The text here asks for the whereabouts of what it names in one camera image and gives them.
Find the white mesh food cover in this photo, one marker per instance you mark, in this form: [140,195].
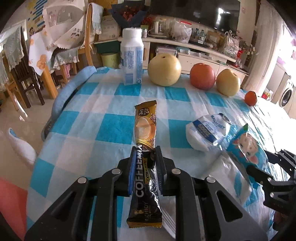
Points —
[65,22]

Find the blue folded towel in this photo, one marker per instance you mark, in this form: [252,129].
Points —
[65,95]

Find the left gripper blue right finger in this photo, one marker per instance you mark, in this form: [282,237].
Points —
[161,169]

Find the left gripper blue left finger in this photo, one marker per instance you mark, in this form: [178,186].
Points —
[131,167]

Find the white tv cabinet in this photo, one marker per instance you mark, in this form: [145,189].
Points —
[189,55]

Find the right yellow pear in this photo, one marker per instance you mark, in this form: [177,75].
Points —
[227,83]

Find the red apple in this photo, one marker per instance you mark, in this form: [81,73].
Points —
[202,76]

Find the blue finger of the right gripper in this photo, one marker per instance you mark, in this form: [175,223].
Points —
[260,176]
[272,158]

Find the gold black coffee mix sachet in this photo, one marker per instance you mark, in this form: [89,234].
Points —
[145,210]

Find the blue checkered tablecloth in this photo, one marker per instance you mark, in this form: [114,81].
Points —
[97,119]

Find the yellow pear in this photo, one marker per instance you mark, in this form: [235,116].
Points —
[164,69]
[227,83]

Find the small orange tangerine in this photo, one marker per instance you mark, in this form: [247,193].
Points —
[250,98]

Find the white washing machine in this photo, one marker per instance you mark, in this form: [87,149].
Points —
[284,94]

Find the wooden dining chair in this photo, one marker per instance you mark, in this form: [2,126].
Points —
[92,27]

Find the green waste bin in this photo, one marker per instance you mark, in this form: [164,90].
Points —
[110,60]

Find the dark wooden chair with cover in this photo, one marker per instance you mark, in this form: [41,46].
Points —
[22,79]

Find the white grey foil bag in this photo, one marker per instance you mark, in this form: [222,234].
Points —
[226,173]

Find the pink plastic trash bucket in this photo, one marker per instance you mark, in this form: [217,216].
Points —
[13,207]

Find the white milk bottle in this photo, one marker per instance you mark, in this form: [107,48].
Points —
[132,54]

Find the left yellow pear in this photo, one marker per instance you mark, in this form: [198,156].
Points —
[164,69]

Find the blue cartoon snack packet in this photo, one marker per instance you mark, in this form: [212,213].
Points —
[246,149]

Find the dining table with white cloth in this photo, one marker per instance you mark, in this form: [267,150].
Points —
[41,47]

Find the pink storage box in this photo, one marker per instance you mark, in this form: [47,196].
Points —
[166,49]

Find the white blue plastic bag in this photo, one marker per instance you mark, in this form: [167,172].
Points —
[207,132]

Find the black flat screen television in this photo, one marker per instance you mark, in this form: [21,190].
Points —
[222,15]

